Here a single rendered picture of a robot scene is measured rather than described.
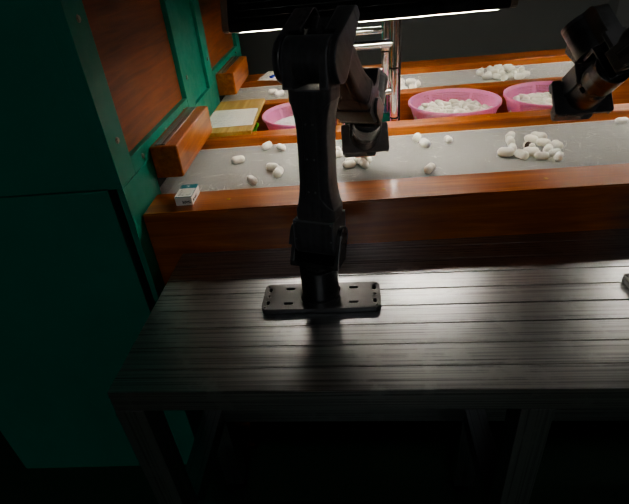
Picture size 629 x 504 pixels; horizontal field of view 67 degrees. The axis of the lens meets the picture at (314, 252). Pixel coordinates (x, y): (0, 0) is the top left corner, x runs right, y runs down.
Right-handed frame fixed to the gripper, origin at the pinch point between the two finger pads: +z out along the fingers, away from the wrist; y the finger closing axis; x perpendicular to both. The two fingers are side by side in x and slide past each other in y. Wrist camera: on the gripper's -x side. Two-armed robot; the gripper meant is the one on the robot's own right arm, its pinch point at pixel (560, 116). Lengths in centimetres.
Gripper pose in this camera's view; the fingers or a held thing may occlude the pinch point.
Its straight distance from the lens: 109.3
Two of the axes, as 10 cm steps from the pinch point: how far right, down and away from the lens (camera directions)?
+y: -10.0, 0.6, 0.7
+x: 0.5, 9.9, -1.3
